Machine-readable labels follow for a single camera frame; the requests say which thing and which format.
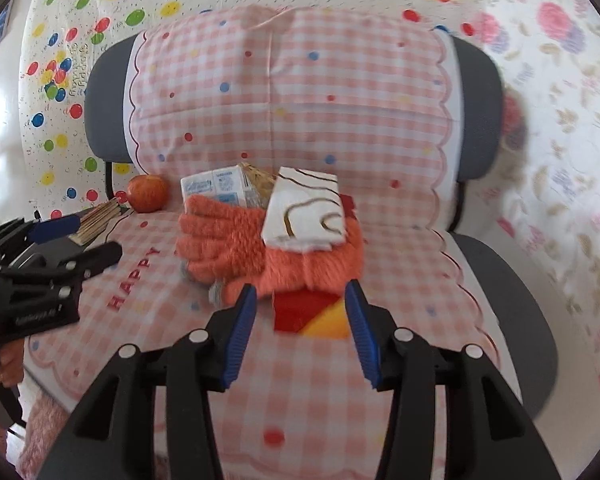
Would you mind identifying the floral wall cloth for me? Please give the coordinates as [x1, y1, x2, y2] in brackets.
[465, 0, 600, 477]

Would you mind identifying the red snack package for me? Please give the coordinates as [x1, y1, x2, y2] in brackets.
[272, 192, 359, 340]

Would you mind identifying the orange knitted glove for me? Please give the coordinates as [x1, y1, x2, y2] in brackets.
[176, 195, 364, 306]

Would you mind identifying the grey office chair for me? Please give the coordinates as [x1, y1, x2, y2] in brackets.
[85, 37, 558, 418]

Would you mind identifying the pink checkered chair cover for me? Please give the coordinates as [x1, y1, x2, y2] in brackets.
[28, 6, 510, 479]

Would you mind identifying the bundle of wooden sticks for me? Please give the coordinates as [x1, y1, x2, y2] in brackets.
[70, 198, 128, 247]

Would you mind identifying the left hand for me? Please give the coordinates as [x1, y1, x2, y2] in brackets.
[0, 339, 24, 388]

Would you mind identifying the orange fruit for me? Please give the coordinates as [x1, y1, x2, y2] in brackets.
[126, 174, 170, 214]

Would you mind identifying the woven straw scrubber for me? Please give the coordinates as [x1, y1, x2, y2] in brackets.
[239, 162, 276, 209]

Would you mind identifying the white brown patterned paper napkin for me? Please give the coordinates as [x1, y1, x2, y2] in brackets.
[261, 167, 347, 254]

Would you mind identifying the pink fluffy trash bin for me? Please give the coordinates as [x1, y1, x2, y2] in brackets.
[16, 391, 70, 480]

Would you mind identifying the white milk carton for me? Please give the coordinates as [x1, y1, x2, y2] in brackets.
[181, 165, 260, 207]

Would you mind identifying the polka dot wall cloth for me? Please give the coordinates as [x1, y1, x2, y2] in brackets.
[18, 0, 500, 218]

